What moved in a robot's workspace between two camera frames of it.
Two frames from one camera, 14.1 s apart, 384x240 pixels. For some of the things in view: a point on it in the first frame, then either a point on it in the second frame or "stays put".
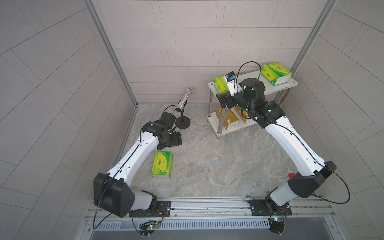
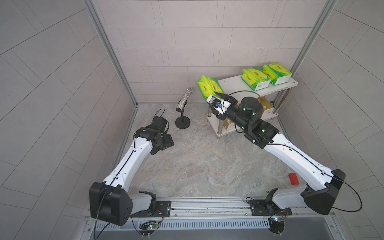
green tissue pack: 276,73 stays put
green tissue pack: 162,165 -> 209,86
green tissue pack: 220,85 -> 255,78
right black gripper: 223,99 -> 222,116
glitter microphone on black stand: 183,122 stays put
